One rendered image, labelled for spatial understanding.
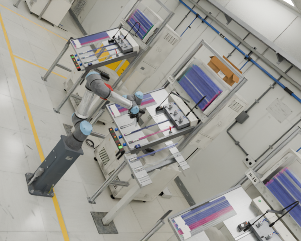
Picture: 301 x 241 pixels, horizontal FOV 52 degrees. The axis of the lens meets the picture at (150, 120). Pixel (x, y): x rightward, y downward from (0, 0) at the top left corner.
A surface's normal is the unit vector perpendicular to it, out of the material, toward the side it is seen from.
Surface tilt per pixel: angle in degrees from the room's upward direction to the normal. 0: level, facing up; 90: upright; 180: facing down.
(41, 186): 90
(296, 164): 90
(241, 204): 44
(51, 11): 90
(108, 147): 90
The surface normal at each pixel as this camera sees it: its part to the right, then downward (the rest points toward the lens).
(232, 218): 0.00, -0.69
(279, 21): -0.64, -0.26
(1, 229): 0.63, -0.71
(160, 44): 0.44, 0.65
